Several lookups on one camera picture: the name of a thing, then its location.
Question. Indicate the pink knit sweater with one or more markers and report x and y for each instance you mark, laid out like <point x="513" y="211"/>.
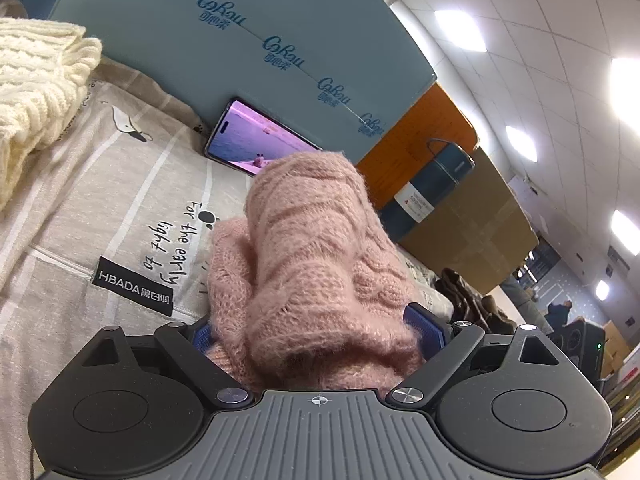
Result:
<point x="310" y="240"/>

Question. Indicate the smartphone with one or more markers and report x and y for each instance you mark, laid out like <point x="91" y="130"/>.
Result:
<point x="245" y="135"/>

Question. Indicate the dark brown garment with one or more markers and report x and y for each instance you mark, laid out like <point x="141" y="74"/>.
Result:
<point x="465" y="295"/>

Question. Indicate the large light blue cardboard box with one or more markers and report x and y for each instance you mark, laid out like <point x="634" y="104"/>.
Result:
<point x="275" y="10"/>

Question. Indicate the black speaker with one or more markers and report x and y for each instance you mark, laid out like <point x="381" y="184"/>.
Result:
<point x="582" y="347"/>

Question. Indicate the orange cardboard box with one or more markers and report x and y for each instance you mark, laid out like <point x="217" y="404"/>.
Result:
<point x="415" y="130"/>

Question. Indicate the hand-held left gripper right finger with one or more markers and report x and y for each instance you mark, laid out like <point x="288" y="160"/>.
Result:
<point x="425" y="330"/>

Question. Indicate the small brown cardboard box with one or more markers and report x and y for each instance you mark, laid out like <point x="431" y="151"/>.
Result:
<point x="616" y="347"/>

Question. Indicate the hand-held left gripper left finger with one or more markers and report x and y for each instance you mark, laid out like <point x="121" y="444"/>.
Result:
<point x="202" y="337"/>

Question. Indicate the cream knit sweater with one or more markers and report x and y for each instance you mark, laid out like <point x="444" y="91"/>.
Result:
<point x="35" y="85"/>

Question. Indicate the dark blue thermos bottle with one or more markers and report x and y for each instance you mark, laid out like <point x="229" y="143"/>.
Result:
<point x="430" y="185"/>

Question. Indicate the printed grey bedsheet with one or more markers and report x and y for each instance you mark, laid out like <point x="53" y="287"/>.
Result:
<point x="100" y="200"/>

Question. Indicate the large brown cardboard box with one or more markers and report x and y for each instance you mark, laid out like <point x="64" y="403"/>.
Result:
<point x="475" y="230"/>

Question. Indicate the ceiling light panel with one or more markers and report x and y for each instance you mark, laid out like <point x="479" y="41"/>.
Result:
<point x="627" y="85"/>
<point x="602" y="290"/>
<point x="521" y="143"/>
<point x="625" y="230"/>
<point x="460" y="30"/>

